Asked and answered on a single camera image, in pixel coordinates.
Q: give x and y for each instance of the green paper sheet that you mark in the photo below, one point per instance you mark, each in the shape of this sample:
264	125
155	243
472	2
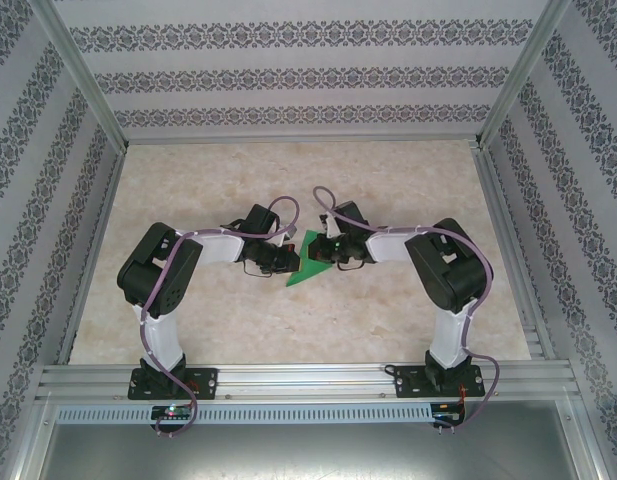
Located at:
300	277

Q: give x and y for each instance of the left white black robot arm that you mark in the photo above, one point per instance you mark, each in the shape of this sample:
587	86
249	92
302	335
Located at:
160	345

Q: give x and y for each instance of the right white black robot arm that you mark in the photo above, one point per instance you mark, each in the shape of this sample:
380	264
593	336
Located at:
450	340

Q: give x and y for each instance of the grey metal panel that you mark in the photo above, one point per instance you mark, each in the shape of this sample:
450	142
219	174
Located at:
308	455

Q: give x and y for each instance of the aluminium mounting rail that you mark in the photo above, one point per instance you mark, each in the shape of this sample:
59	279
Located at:
308	380

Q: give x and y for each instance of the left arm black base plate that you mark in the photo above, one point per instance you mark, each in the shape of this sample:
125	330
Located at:
208	380

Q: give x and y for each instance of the aluminium frame bar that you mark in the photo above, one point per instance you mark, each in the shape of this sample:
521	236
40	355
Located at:
94	250
86	70
32	440
589	460
498	200
522	70

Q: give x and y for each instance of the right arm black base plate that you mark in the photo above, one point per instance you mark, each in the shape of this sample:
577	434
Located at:
408	382

